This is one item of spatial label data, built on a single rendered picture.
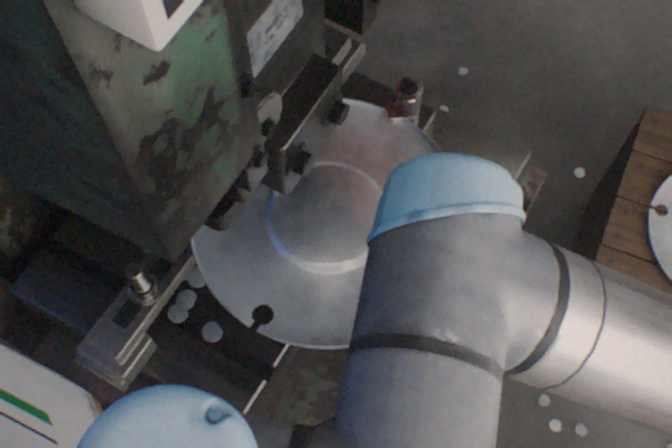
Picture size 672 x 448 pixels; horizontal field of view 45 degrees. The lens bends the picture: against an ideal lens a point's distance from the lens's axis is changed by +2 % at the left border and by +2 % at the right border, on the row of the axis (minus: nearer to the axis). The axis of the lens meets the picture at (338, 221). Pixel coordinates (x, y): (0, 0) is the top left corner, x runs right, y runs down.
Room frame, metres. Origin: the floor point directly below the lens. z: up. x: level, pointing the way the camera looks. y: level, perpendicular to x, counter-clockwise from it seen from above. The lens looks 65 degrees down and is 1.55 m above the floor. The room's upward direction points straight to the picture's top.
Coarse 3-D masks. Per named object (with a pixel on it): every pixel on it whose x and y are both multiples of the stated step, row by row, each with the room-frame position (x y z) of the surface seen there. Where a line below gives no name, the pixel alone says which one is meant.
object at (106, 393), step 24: (0, 288) 0.35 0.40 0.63; (0, 312) 0.32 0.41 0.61; (24, 312) 0.33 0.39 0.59; (0, 336) 0.30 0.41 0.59; (24, 336) 0.29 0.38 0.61; (48, 336) 0.29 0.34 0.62; (72, 336) 0.29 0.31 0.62; (48, 360) 0.26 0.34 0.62; (72, 360) 0.26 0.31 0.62; (96, 384) 0.23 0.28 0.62; (144, 384) 0.23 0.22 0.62
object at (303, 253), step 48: (336, 144) 0.46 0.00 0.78; (384, 144) 0.46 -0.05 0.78; (432, 144) 0.46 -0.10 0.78; (336, 192) 0.39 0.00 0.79; (192, 240) 0.34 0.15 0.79; (240, 240) 0.34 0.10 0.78; (288, 240) 0.34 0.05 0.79; (336, 240) 0.34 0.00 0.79; (240, 288) 0.29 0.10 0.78; (288, 288) 0.29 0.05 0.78; (336, 288) 0.29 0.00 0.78; (288, 336) 0.24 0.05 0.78; (336, 336) 0.24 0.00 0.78
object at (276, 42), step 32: (256, 0) 0.38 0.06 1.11; (288, 0) 0.41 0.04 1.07; (320, 0) 0.45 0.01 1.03; (256, 32) 0.37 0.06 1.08; (288, 32) 0.40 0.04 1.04; (320, 32) 0.45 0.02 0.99; (256, 64) 0.37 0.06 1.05; (288, 64) 0.40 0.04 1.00; (320, 64) 0.42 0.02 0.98; (256, 96) 0.36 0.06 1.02; (288, 96) 0.39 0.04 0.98; (320, 96) 0.39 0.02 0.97; (288, 128) 0.36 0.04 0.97; (320, 128) 0.39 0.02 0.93; (288, 160) 0.34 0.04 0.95; (288, 192) 0.34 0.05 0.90
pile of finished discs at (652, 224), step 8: (664, 184) 0.63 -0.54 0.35; (664, 192) 0.62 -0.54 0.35; (656, 200) 0.60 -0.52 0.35; (664, 200) 0.60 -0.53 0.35; (648, 216) 0.57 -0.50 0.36; (656, 216) 0.58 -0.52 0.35; (664, 216) 0.58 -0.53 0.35; (648, 224) 0.56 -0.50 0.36; (656, 224) 0.56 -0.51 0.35; (664, 224) 0.56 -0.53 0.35; (648, 232) 0.55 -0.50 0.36; (656, 232) 0.55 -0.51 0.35; (664, 232) 0.55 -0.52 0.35; (656, 240) 0.53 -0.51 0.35; (664, 240) 0.53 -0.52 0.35; (656, 248) 0.52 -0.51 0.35; (664, 248) 0.52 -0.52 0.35; (656, 256) 0.50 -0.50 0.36; (664, 256) 0.51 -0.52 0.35; (664, 264) 0.49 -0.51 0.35; (664, 272) 0.48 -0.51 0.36
